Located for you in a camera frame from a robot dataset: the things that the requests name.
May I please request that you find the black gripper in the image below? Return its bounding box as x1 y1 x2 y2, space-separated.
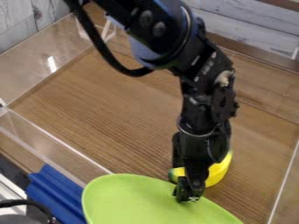
172 122 231 203

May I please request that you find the yellow toy banana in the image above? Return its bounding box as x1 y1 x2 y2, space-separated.
168 150 232 187

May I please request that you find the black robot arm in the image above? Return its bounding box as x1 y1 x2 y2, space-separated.
93 0 239 203

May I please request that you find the green plate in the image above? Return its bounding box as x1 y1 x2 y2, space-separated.
81 174 244 224

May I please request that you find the blue plastic block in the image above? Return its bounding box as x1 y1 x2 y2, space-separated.
25 164 88 224

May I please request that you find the clear acrylic corner bracket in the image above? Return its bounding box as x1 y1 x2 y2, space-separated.
76 19 117 42

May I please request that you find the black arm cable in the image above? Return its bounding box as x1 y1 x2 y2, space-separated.
62 0 155 78

